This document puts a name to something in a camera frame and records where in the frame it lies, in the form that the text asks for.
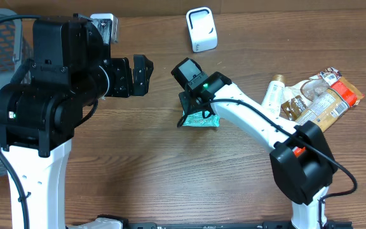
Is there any beige resealable pouch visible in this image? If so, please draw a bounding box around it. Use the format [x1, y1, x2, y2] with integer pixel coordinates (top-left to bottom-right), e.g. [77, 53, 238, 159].
[281, 67, 342, 121]

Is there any white barcode scanner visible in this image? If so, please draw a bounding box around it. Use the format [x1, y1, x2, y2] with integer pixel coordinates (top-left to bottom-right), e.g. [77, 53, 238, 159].
[186, 7, 218, 53]

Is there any white tube with gold cap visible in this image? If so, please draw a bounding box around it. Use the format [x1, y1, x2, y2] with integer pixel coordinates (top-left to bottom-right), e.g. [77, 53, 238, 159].
[261, 74, 285, 116]

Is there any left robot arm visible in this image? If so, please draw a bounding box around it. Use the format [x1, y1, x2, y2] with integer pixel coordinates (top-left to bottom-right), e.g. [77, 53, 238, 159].
[0, 13, 154, 228]

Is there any teal snack bar wrapper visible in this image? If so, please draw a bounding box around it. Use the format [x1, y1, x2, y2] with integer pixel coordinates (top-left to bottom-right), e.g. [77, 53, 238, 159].
[182, 111, 220, 127]

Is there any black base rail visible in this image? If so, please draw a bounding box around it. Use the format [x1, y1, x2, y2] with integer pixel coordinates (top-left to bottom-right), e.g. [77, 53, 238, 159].
[127, 221, 353, 229]

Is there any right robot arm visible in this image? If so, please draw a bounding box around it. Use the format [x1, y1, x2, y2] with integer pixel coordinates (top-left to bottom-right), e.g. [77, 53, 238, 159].
[171, 58, 337, 228]

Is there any orange spaghetti package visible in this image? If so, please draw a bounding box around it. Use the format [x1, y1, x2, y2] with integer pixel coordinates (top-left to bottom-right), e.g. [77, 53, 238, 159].
[292, 75, 365, 158]

